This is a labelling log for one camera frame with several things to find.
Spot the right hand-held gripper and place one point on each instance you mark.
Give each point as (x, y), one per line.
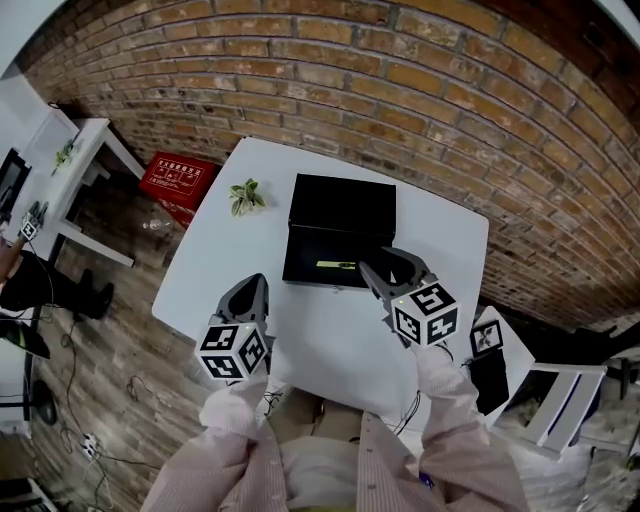
(425, 315)

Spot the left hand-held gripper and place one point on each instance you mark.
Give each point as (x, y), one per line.
(230, 350)

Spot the black box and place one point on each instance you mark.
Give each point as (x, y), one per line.
(340, 205)

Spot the person's left forearm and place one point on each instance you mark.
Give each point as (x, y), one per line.
(230, 415)

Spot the person's right forearm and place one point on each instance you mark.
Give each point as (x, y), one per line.
(450, 400)

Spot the red crate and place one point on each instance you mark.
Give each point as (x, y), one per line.
(175, 177)

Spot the small cream-green leafy plant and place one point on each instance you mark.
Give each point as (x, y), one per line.
(246, 197)

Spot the framed leaf picture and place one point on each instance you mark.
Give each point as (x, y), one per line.
(486, 339)

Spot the clear plastic bottle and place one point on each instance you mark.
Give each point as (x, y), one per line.
(155, 224)

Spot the person's tan trousers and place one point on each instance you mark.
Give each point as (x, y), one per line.
(305, 412)

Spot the small white table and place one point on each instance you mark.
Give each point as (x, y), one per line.
(517, 355)

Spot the person's pale shirt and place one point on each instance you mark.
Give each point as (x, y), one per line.
(385, 465)

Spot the white power strip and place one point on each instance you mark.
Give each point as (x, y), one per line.
(90, 445)

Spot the white chair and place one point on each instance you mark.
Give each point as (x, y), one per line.
(565, 405)

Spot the white side table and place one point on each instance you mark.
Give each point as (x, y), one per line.
(95, 145)

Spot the black bag with green stripe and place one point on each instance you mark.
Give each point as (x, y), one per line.
(25, 337)

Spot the black chair base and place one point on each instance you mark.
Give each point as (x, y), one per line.
(44, 405)

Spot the small green plant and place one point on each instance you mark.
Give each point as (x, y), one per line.
(65, 154)

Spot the black appliance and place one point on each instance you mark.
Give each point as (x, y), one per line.
(12, 182)

